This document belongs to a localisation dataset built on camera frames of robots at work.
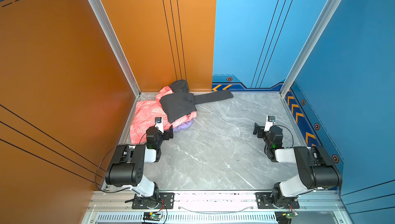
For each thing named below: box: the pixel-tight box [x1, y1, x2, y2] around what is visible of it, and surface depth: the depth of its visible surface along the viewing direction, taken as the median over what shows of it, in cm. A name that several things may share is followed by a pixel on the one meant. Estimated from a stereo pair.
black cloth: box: [159, 79, 235, 124], surface depth 108 cm
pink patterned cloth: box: [130, 86, 198, 143], surface depth 101 cm
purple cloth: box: [172, 119, 194, 134], surface depth 98 cm
